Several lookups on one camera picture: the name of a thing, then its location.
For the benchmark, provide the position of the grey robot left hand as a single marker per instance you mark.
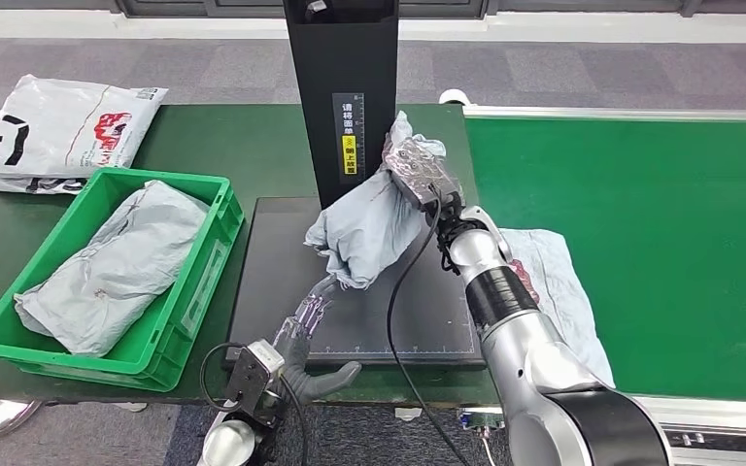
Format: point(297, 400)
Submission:
point(299, 366)

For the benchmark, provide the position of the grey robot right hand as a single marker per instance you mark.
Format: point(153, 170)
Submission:
point(421, 170)

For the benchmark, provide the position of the grey mailer bag red print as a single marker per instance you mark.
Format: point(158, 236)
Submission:
point(566, 302)
point(360, 238)
point(122, 270)

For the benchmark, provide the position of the white conveyor end roller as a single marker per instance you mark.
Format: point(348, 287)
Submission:
point(454, 98)

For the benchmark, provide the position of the black inbound scanner machine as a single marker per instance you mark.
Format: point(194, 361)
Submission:
point(347, 64)

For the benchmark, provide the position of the green conveyor belt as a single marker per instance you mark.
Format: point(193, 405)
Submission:
point(669, 193)

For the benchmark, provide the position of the black yellow ruler label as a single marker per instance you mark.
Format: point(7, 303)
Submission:
point(348, 122)

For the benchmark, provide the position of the white table foot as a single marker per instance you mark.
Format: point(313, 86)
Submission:
point(408, 413)

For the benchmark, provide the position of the green plastic crate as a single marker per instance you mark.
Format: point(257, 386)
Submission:
point(206, 289)

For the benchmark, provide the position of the small blue circuit board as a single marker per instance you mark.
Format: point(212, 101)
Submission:
point(481, 419)

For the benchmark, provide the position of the white mailer bag black print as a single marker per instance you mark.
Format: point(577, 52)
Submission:
point(32, 185)

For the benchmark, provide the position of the white mailer bag black-red print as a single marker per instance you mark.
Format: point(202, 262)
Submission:
point(57, 122)

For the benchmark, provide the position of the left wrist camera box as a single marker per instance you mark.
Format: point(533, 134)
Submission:
point(254, 379)

